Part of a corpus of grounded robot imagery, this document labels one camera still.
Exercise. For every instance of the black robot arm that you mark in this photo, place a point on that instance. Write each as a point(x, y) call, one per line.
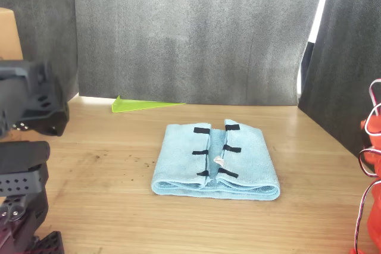
point(18, 159)

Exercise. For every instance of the light blue towel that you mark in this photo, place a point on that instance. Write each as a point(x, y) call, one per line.
point(247, 153)

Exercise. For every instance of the grey felt side panel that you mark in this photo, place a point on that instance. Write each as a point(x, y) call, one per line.
point(348, 43)
point(44, 13)

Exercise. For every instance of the brown cardboard box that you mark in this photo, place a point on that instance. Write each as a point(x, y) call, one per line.
point(9, 34)

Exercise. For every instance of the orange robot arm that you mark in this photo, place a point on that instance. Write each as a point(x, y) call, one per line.
point(375, 227)

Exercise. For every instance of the black tape strip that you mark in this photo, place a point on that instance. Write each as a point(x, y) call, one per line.
point(232, 127)
point(232, 148)
point(203, 173)
point(227, 172)
point(201, 130)
point(200, 152)

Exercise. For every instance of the green plastic wedge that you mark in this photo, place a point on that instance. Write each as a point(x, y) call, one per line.
point(131, 106)

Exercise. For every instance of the wide grey felt panel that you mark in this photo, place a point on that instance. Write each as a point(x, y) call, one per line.
point(193, 34)

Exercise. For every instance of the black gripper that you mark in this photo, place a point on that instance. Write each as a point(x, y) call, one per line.
point(47, 120)

